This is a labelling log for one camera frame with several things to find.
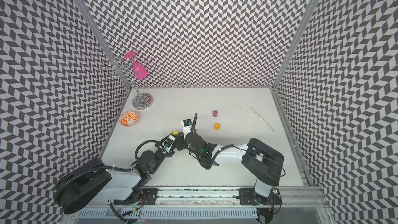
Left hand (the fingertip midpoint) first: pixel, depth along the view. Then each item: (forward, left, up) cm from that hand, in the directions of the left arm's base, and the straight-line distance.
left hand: (174, 135), depth 82 cm
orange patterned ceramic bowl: (+16, +33, -9) cm, 38 cm away
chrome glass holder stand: (+31, +29, -9) cm, 44 cm away
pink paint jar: (+21, -23, -9) cm, 32 cm away
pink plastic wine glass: (+47, +30, +6) cm, 56 cm away
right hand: (-2, 0, 0) cm, 2 cm away
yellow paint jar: (-1, -1, +4) cm, 4 cm away
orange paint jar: (+11, -24, -10) cm, 28 cm away
